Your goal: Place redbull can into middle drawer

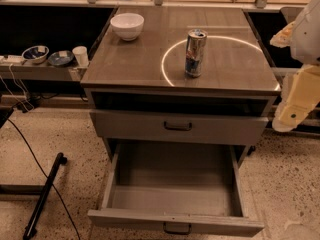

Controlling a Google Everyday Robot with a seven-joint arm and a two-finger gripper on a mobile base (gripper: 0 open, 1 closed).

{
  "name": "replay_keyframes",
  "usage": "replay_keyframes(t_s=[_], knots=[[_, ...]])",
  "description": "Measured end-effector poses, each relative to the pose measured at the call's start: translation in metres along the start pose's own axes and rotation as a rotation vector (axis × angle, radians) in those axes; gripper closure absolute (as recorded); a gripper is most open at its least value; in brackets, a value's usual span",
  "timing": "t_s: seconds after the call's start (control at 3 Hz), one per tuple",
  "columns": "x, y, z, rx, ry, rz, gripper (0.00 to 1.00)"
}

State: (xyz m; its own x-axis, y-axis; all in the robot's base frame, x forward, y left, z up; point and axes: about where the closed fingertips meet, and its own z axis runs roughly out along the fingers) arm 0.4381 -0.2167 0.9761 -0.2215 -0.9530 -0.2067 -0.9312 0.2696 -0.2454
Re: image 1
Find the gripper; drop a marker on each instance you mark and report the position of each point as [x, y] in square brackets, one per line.
[307, 37]

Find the silver blue redbull can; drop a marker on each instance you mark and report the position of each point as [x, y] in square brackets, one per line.
[196, 42]

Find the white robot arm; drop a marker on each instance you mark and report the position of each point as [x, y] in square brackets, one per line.
[305, 40]

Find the grey middle drawer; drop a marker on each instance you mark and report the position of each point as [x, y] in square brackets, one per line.
[167, 127]

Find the grey drawer cabinet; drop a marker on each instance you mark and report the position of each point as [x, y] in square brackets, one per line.
[148, 73]

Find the open grey bottom drawer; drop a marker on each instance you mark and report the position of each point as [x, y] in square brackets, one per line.
[177, 188]

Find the white ceramic bowl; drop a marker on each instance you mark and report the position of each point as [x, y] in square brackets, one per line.
[127, 26]

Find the white paper cup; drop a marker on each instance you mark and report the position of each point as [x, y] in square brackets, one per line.
[80, 53]

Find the dark blue shallow bowl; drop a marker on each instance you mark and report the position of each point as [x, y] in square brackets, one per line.
[61, 58]

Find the white blue patterned bowl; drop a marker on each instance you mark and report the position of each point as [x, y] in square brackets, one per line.
[36, 54]

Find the grey side shelf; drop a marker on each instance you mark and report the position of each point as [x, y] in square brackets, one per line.
[43, 72]

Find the white power strip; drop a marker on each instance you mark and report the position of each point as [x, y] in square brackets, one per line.
[11, 59]

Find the black metal stand leg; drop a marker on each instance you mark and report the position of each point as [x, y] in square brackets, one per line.
[30, 230]

